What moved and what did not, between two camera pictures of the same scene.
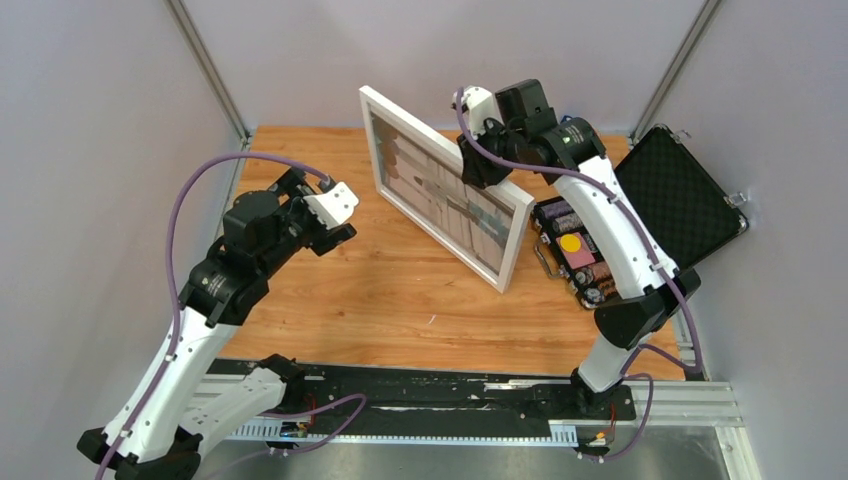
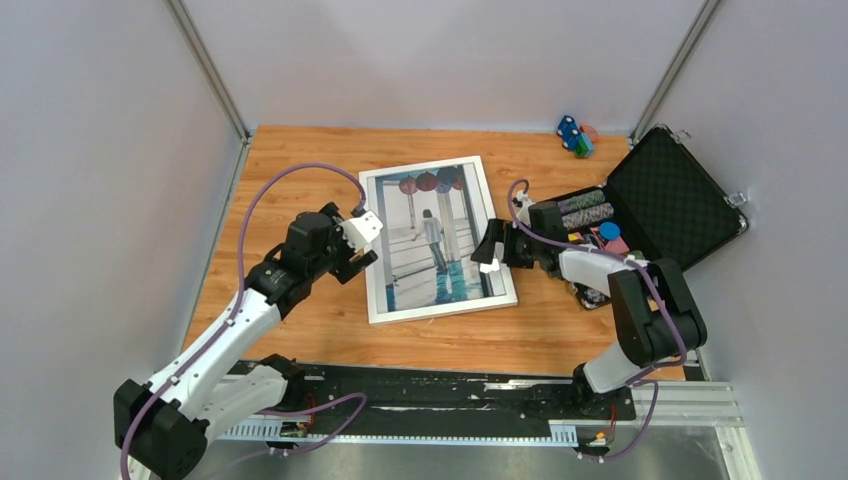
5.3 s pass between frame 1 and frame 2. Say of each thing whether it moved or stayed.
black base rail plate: stayed
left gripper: moved
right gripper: moved
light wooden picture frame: moved
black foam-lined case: stayed
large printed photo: moved
